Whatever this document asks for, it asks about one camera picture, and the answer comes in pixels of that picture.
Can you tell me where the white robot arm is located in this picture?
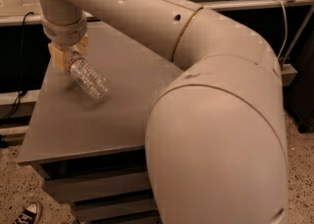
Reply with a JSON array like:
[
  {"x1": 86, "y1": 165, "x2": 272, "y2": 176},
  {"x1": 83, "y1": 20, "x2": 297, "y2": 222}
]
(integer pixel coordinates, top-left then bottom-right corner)
[{"x1": 40, "y1": 0, "x2": 288, "y2": 224}]

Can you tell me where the white cable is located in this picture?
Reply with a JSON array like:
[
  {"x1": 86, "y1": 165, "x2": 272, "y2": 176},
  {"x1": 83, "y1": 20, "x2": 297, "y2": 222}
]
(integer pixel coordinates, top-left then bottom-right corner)
[{"x1": 268, "y1": 0, "x2": 288, "y2": 62}]

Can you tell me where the black cable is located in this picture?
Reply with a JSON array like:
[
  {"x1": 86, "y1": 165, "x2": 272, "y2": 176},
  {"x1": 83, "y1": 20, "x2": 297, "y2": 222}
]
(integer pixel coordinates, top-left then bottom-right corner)
[{"x1": 0, "y1": 11, "x2": 35, "y2": 122}]

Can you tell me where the black and white sneaker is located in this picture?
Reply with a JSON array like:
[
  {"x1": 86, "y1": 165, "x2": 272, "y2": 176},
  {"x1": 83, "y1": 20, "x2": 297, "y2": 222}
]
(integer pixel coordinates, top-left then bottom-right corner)
[{"x1": 13, "y1": 201, "x2": 42, "y2": 224}]

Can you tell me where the clear plastic water bottle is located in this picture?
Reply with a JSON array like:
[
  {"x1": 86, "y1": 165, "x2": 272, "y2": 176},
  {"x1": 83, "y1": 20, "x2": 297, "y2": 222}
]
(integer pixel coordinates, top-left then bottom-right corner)
[{"x1": 68, "y1": 51, "x2": 110, "y2": 99}]

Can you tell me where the grey drawer cabinet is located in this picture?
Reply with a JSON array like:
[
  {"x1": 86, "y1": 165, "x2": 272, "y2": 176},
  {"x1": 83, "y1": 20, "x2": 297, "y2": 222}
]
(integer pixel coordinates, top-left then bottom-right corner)
[{"x1": 18, "y1": 22, "x2": 181, "y2": 224}]

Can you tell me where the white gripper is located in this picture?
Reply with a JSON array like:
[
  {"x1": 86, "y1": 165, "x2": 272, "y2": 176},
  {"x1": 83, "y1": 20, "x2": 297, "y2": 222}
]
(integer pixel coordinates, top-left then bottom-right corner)
[{"x1": 41, "y1": 14, "x2": 88, "y2": 72}]

